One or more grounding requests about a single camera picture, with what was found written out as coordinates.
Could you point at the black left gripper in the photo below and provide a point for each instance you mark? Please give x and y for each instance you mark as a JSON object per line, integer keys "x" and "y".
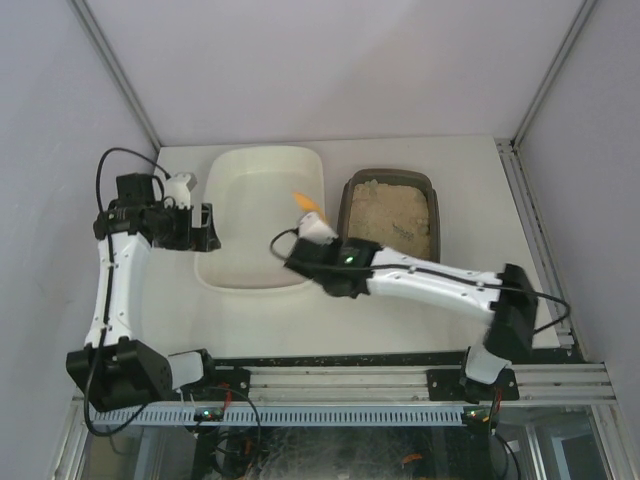
{"x": 196, "y": 234}

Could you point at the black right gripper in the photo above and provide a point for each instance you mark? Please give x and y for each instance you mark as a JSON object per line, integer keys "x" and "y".
{"x": 304, "y": 257}

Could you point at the orange plastic litter scoop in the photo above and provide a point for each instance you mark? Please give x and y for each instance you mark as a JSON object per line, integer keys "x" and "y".
{"x": 307, "y": 205}

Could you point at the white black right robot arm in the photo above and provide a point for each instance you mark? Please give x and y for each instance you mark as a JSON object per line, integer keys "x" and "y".
{"x": 504, "y": 302}

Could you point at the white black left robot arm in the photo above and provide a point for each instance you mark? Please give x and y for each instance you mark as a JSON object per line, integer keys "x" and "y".
{"x": 115, "y": 368}

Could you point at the dark grey litter box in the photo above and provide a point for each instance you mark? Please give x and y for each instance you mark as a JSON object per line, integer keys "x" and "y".
{"x": 393, "y": 207}

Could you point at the white plastic waste tub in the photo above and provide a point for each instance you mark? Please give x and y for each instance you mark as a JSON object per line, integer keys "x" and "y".
{"x": 251, "y": 191}

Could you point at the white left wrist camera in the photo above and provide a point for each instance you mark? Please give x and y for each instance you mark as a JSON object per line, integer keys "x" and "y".
{"x": 178, "y": 190}

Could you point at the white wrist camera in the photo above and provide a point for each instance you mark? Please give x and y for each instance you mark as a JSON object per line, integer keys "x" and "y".
{"x": 313, "y": 228}
{"x": 178, "y": 190}

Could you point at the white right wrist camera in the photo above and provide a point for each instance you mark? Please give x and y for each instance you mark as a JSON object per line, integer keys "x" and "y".
{"x": 313, "y": 228}

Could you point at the grey slotted cable duct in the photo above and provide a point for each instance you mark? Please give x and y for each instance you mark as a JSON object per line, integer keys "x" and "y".
{"x": 242, "y": 415}

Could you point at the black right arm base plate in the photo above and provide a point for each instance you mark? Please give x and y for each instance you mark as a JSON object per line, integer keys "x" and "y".
{"x": 451, "y": 385}

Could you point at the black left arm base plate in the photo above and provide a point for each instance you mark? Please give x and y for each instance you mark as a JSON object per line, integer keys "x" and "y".
{"x": 217, "y": 385}

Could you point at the left aluminium corner post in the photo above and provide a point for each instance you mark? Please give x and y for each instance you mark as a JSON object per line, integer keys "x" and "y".
{"x": 99, "y": 41}

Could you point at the aluminium corner post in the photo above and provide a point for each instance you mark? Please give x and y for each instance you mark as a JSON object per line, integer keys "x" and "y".
{"x": 560, "y": 58}
{"x": 99, "y": 41}

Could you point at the aluminium mounting rail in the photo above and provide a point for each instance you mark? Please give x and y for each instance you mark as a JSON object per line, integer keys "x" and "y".
{"x": 539, "y": 385}

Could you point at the right aluminium corner post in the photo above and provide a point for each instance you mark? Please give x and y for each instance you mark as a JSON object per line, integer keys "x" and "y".
{"x": 560, "y": 58}

